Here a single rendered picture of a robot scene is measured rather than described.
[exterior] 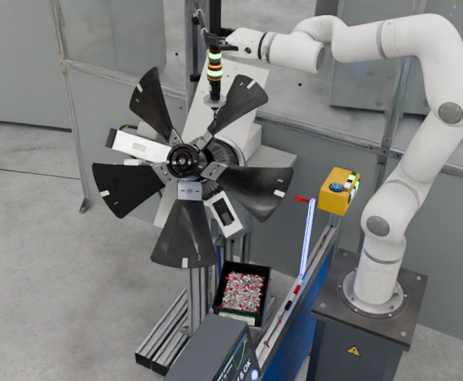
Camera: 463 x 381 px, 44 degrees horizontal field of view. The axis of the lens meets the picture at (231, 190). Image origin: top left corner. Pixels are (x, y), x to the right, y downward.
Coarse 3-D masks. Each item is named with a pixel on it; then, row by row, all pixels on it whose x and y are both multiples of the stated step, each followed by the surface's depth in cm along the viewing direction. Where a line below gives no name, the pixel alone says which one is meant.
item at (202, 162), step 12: (180, 144) 188; (168, 156) 189; (180, 156) 189; (192, 156) 187; (204, 156) 191; (168, 168) 189; (180, 168) 188; (192, 168) 186; (204, 168) 191; (192, 180) 192; (204, 180) 196
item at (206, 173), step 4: (212, 164) 193; (216, 164) 193; (220, 164) 193; (208, 168) 192; (212, 168) 192; (216, 168) 192; (220, 168) 192; (224, 168) 192; (204, 172) 189; (208, 172) 190; (212, 172) 190; (216, 172) 190; (220, 172) 190; (204, 176) 188; (208, 176) 188; (212, 176) 188; (216, 176) 188
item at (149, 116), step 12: (156, 72) 194; (144, 84) 199; (156, 84) 194; (132, 96) 205; (144, 96) 200; (156, 96) 195; (132, 108) 208; (144, 108) 203; (156, 108) 197; (144, 120) 206; (156, 120) 200; (168, 120) 193; (168, 132) 196
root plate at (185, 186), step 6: (180, 186) 191; (186, 186) 192; (192, 186) 193; (198, 186) 195; (180, 192) 191; (186, 192) 192; (192, 192) 193; (198, 192) 194; (180, 198) 191; (186, 198) 192; (192, 198) 193; (198, 198) 194
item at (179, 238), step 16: (176, 208) 190; (192, 208) 192; (176, 224) 189; (192, 224) 192; (160, 240) 188; (176, 240) 189; (192, 240) 191; (208, 240) 193; (160, 256) 188; (176, 256) 189; (192, 256) 190; (208, 256) 192
